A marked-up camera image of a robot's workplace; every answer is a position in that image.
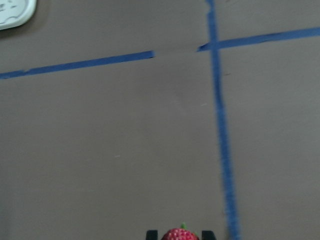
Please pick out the red strawberry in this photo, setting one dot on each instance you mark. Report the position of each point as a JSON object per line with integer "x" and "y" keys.
{"x": 180, "y": 233}

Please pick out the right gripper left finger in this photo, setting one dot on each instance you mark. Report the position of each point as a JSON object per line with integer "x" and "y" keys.
{"x": 152, "y": 234}

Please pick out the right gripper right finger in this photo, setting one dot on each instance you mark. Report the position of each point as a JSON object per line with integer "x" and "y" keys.
{"x": 208, "y": 235}

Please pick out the cream bear tray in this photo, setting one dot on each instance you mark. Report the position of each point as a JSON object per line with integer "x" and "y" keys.
{"x": 14, "y": 13}

